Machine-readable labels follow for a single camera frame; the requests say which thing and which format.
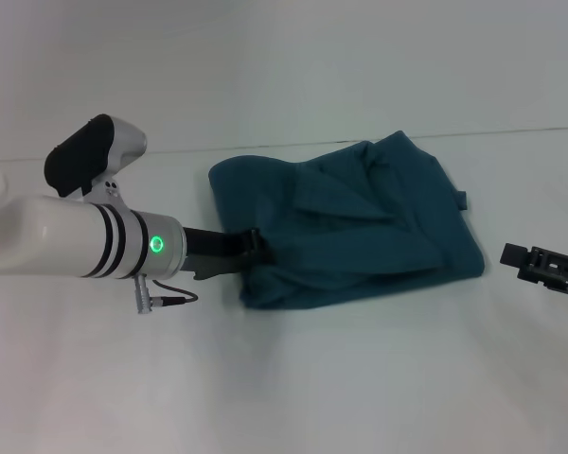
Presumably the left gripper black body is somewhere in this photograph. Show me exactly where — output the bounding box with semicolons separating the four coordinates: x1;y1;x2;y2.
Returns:
182;226;252;283

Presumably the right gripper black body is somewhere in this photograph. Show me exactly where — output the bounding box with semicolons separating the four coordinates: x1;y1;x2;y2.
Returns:
515;244;568;304

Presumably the teal T-shirt with FREE print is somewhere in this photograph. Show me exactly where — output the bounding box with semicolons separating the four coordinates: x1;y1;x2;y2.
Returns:
207;130;485;311

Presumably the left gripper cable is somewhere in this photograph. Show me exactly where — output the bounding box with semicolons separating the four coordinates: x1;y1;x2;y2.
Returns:
133;272;200;315

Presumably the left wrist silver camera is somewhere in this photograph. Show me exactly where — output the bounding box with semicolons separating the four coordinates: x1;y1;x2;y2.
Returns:
43;113;149;209

